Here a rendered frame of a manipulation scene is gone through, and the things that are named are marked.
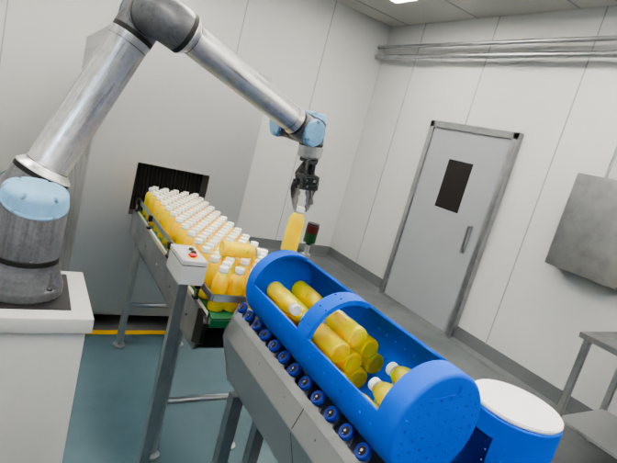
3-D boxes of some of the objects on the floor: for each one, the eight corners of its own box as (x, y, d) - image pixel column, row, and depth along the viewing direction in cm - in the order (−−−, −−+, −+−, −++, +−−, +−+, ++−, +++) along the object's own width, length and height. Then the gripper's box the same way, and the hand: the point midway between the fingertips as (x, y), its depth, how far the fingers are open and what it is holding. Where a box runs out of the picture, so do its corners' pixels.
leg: (198, 532, 195) (232, 398, 183) (195, 521, 200) (228, 389, 188) (211, 529, 198) (246, 397, 186) (207, 518, 203) (241, 389, 191)
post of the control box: (133, 490, 207) (180, 277, 188) (132, 482, 211) (177, 274, 191) (143, 488, 209) (190, 277, 190) (141, 481, 213) (187, 274, 194)
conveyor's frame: (156, 512, 199) (202, 317, 182) (108, 330, 335) (131, 208, 318) (259, 492, 224) (307, 320, 207) (175, 330, 360) (200, 218, 343)
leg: (229, 525, 202) (264, 396, 190) (225, 514, 207) (259, 388, 195) (242, 522, 205) (277, 395, 193) (238, 512, 210) (271, 387, 198)
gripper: (298, 158, 172) (290, 214, 178) (327, 161, 176) (319, 216, 182) (292, 154, 180) (285, 208, 186) (320, 157, 184) (312, 210, 189)
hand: (300, 207), depth 186 cm, fingers closed on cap, 4 cm apart
